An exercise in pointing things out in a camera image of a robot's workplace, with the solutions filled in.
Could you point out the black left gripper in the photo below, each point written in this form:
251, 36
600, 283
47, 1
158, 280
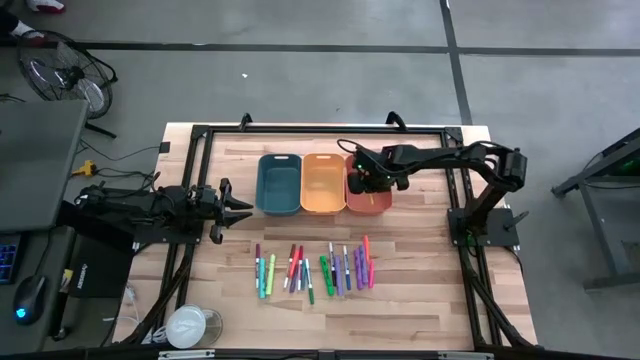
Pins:
210, 205

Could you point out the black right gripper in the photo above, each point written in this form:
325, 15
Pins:
372, 172

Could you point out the maroon capped thin marker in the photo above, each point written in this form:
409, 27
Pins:
257, 265

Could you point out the light green highlighter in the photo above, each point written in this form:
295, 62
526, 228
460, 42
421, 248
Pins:
270, 275

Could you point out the turquoise highlighter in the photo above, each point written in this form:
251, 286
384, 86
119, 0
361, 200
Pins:
262, 280

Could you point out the red capped thin marker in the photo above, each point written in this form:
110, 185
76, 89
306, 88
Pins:
300, 254

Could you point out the orange highlighter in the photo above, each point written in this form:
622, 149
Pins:
295, 262

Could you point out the brown capped thin marker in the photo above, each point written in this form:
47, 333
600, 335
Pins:
287, 278

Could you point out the purple highlighter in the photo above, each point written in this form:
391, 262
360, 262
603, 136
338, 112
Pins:
363, 265
358, 272
339, 275

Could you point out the blue highlighter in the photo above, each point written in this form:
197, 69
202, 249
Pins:
303, 277

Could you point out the pink highlighter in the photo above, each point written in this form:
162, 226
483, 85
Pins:
371, 275

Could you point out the blue capped thin marker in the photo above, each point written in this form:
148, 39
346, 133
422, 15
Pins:
347, 275

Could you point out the green capped thin marker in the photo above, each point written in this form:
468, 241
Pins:
310, 295

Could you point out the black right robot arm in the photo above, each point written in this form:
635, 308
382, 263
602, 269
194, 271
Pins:
450, 155

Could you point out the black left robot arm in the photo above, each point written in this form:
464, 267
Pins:
130, 205

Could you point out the orange plastic bin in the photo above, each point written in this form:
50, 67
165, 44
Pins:
381, 204

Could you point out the teal plastic bin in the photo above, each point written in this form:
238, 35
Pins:
278, 185

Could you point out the yellow plastic bin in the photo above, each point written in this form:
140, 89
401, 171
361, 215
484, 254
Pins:
323, 185

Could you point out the small black square pad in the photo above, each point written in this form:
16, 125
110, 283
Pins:
164, 147

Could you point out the black box white print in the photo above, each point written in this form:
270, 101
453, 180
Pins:
100, 270

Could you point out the yellow label tag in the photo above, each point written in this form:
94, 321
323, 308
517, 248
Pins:
66, 280

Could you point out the black floor fan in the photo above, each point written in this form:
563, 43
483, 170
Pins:
70, 77

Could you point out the black computer mouse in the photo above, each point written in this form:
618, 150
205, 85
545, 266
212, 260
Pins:
30, 295

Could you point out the dark metal table stand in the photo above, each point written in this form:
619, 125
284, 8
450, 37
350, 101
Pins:
597, 220

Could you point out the backlit keyboard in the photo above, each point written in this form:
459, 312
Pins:
7, 260

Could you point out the person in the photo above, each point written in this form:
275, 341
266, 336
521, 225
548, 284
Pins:
45, 5

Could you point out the black frame clamp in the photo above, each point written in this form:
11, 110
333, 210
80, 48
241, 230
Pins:
245, 120
397, 120

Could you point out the black aluminium frame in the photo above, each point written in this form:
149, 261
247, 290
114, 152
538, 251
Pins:
325, 130

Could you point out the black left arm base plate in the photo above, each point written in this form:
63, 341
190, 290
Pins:
165, 237

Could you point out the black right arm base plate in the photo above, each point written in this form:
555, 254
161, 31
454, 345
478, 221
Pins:
500, 235

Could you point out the silver aluminium bracket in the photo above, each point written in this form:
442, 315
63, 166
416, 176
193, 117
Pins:
185, 354
465, 356

